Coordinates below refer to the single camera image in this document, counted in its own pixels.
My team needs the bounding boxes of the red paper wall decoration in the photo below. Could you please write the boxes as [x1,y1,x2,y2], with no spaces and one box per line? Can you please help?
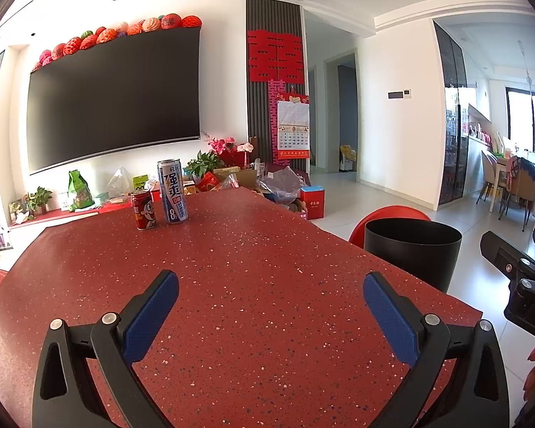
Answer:
[246,29,305,85]

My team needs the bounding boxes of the white plastic bag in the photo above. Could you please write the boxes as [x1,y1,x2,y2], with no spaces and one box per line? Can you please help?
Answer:
[106,167,132,199]

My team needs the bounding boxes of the pink lattice paper hanging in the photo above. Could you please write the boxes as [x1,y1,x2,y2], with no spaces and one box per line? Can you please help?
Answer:
[267,79,295,161]

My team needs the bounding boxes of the red gift bag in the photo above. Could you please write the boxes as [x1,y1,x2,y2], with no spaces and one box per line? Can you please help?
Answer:
[198,172,221,192]

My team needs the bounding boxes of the purple plastic bag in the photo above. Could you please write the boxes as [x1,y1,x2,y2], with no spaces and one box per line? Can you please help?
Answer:
[255,166,310,206]

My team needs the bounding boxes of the grey dining chair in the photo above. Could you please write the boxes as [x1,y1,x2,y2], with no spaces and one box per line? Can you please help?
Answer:
[477,149,500,208]

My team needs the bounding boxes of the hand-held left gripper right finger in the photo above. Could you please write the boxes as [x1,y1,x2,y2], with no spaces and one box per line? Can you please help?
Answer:
[363,271,510,428]

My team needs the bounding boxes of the low console with red top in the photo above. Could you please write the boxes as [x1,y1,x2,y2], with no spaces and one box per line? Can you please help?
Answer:
[9,196,161,230]

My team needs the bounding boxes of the small red drink can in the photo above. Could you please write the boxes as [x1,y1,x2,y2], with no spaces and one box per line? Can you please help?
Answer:
[130,189,158,231]

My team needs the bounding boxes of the large black television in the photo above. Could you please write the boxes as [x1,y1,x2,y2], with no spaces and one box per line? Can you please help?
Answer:
[27,26,202,175]

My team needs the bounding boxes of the wall calendar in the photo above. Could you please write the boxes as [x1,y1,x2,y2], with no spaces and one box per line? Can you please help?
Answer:
[276,91,311,159]

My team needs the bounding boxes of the dining chair with blue garment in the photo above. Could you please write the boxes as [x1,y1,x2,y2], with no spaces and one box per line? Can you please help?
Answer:
[506,156,535,229]

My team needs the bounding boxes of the pink flower bouquet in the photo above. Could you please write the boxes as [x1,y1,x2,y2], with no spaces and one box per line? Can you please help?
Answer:
[200,131,237,154]

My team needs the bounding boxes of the cardboard box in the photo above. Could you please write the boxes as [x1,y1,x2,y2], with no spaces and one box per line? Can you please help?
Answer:
[214,167,257,190]

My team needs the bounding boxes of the white sideboard with items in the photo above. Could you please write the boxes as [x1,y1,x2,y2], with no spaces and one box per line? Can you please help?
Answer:
[467,103,496,192]

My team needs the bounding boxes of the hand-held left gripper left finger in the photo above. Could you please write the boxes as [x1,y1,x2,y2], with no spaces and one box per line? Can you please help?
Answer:
[32,270,180,428]

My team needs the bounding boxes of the row of red paper lanterns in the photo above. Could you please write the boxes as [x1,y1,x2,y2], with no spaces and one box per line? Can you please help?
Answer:
[32,12,202,72]

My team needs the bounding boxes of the tall black glass cabinet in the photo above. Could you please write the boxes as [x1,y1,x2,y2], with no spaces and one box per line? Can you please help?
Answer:
[432,20,470,210]

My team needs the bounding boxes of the red gift box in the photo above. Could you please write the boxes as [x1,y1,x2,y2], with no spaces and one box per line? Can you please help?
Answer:
[300,185,326,220]

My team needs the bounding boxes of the small pale pink flowers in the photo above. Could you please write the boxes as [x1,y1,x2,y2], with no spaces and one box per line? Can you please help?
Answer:
[237,142,255,168]

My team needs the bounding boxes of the black trash bin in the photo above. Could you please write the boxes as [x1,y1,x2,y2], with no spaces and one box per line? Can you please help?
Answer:
[364,218,463,294]

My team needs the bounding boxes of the small potted plant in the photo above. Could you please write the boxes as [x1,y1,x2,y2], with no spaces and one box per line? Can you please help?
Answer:
[24,186,53,217]

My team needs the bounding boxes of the green snack bag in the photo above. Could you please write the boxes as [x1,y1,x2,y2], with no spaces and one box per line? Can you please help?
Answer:
[68,169,95,211]

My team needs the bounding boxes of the green leafy potted plant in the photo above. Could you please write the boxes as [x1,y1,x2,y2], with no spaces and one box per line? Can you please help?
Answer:
[184,151,224,179]

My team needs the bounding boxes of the tall silver drink can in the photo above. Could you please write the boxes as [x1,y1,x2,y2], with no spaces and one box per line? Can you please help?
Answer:
[157,159,189,225]

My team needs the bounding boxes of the dark framed window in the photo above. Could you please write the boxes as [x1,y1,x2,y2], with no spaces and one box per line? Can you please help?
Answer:
[505,87,535,163]

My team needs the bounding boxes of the white dining table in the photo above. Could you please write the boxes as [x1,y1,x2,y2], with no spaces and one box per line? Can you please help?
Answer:
[495,154,535,223]

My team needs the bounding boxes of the dark slatted wall panel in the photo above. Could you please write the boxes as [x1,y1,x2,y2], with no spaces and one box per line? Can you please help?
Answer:
[245,0,306,172]

